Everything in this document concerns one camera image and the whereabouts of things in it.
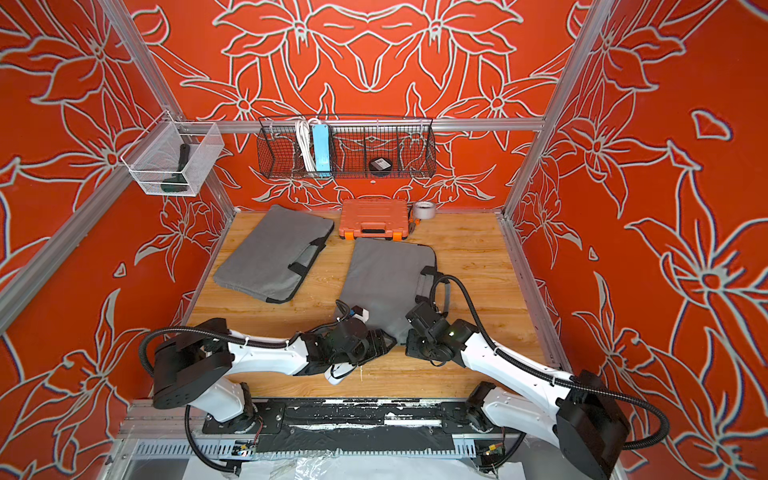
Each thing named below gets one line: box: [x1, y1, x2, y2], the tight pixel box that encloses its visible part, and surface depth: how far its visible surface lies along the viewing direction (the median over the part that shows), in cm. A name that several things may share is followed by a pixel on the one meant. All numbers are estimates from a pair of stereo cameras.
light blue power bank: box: [312, 124, 332, 178], surface depth 92 cm
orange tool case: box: [338, 198, 409, 242], surface depth 112 cm
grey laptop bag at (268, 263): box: [214, 204, 335, 303], surface depth 103 cm
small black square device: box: [369, 156, 392, 177], surface depth 97 cm
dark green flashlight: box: [161, 143, 190, 192], surface depth 82 cm
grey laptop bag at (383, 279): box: [336, 238, 451, 343], surface depth 99 cm
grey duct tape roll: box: [414, 201, 436, 220], surface depth 119 cm
